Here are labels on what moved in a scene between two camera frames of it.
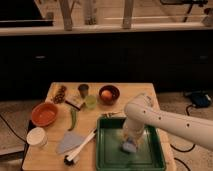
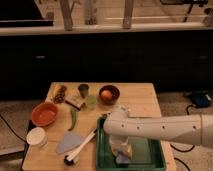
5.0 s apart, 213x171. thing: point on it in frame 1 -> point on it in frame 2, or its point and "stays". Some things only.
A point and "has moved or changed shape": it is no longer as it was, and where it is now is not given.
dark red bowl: (115, 94) stays
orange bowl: (44, 113) stays
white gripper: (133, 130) -> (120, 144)
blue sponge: (129, 146) has moved or changed shape
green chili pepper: (74, 118) stays
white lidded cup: (37, 138) stays
